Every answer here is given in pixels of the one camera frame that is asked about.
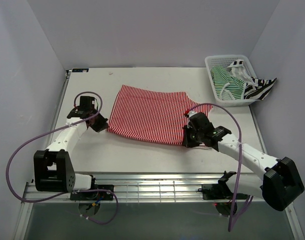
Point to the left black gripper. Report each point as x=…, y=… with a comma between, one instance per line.
x=102, y=125

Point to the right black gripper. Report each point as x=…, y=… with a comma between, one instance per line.
x=186, y=141

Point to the red white striped tank top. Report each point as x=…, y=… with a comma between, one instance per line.
x=152, y=116

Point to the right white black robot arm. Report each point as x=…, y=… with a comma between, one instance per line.
x=277, y=181

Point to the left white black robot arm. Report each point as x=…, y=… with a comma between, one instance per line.
x=53, y=169

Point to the green white striped tank top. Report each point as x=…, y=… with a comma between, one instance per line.
x=227, y=87

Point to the black white striped tank top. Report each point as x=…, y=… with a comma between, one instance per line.
x=255, y=88

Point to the blue label sticker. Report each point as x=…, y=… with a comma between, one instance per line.
x=80, y=70

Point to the white plastic basket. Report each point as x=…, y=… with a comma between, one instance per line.
x=225, y=61

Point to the aluminium frame rail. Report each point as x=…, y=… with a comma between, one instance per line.
x=153, y=188

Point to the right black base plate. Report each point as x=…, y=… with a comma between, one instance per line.
x=218, y=190

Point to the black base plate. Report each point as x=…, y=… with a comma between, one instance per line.
x=218, y=190
x=103, y=195

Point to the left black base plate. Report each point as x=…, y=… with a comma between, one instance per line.
x=103, y=195

